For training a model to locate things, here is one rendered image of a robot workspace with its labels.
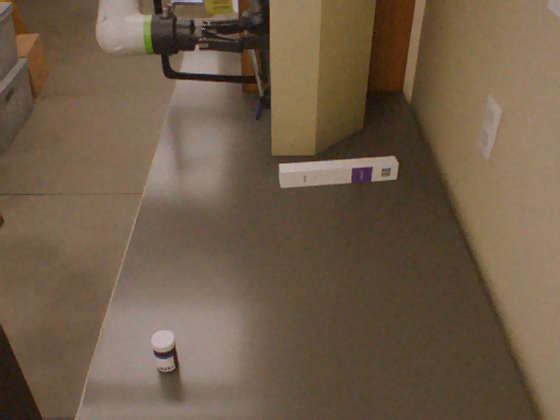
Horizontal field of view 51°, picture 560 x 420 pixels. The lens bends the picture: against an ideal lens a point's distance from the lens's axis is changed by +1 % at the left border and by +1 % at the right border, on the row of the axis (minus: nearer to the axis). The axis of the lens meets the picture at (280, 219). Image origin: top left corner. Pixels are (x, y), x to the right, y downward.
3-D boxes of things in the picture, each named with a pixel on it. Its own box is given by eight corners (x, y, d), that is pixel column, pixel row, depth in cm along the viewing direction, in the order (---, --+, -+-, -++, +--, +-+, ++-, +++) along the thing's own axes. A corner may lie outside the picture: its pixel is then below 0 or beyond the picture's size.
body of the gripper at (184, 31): (174, 25, 136) (214, 25, 136) (178, 13, 142) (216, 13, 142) (177, 56, 140) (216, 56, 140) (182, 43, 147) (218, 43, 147)
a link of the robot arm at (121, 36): (102, 65, 146) (87, 45, 135) (104, 18, 148) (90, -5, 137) (158, 66, 146) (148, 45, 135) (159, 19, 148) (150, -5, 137)
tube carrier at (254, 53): (298, 83, 155) (281, 3, 142) (299, 101, 146) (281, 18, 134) (259, 91, 156) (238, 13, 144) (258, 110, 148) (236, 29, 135)
